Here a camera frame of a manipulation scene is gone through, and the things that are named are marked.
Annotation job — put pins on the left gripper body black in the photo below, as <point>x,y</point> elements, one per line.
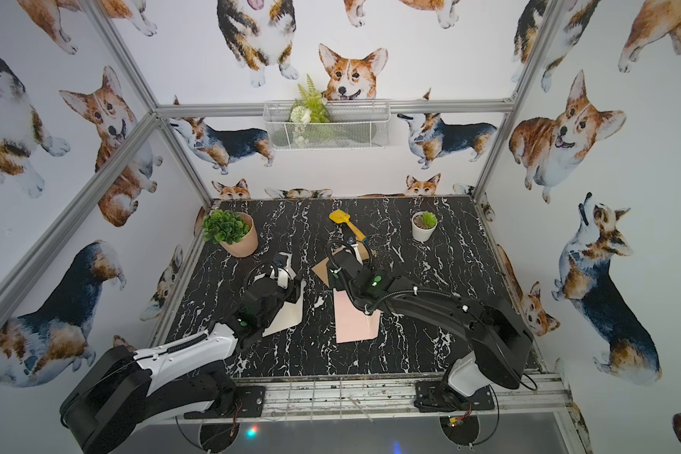
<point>270,281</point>

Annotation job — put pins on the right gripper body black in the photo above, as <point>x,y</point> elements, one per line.
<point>340,264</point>

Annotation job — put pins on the brown kraft envelope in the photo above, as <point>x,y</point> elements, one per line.
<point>321,268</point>

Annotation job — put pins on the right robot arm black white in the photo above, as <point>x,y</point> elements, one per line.
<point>499,342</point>

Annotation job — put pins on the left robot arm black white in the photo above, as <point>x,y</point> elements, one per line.
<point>126,391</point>

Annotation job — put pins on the white cream envelope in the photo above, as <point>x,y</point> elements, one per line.
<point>290,315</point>

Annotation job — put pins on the pink envelope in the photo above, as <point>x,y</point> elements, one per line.
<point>353,325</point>

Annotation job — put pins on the green plant in terracotta pot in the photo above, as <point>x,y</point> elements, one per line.
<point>233,231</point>

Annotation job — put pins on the yellow toy shovel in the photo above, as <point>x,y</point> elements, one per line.
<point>343,218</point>

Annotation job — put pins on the small plant in white pot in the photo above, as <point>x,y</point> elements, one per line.
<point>423,226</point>

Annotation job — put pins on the fern and white flower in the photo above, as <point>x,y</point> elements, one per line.
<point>309,115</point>

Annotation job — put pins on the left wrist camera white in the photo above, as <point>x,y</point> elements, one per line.
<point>285,275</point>

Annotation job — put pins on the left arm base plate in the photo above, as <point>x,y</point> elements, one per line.
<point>242,402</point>

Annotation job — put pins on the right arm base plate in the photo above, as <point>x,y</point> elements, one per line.
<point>436,396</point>

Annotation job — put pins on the white wire wall basket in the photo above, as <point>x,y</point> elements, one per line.
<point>353,125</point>

